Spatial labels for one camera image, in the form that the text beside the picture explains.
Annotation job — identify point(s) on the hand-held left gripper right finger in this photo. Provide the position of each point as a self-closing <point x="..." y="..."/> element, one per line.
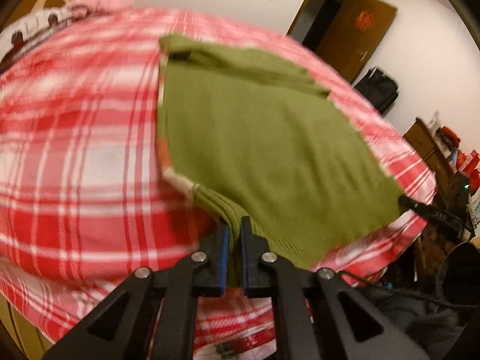
<point x="243" y="258"/>

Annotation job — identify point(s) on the dark wooden door frame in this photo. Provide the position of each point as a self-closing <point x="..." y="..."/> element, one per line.
<point x="305" y="3"/>

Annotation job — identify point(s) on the red plaid bed sheet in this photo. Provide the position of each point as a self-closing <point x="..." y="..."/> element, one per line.
<point x="75" y="157"/>

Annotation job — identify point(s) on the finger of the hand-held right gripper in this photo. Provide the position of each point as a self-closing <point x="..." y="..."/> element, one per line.
<point x="431" y="212"/>

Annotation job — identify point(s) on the brown wooden cabinet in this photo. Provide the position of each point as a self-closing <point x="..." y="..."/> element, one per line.
<point x="420" y="138"/>

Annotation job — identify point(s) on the patterned white pillow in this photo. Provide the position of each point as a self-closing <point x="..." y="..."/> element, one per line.
<point x="30" y="33"/>

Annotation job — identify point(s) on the brown wooden door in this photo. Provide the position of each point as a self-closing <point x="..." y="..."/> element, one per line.
<point x="348" y="45"/>

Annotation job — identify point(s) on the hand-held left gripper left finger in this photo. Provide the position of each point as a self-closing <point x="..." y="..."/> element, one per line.
<point x="224" y="258"/>

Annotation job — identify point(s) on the red items on cabinet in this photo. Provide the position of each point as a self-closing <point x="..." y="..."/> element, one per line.
<point x="448" y="135"/>

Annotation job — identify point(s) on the red paper door decoration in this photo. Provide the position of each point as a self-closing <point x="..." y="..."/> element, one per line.
<point x="363" y="20"/>

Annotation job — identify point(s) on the green knitted sweater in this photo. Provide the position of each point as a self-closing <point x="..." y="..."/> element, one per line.
<point x="262" y="150"/>

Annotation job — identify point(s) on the black upright bag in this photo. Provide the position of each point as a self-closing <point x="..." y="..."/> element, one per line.
<point x="378" y="90"/>

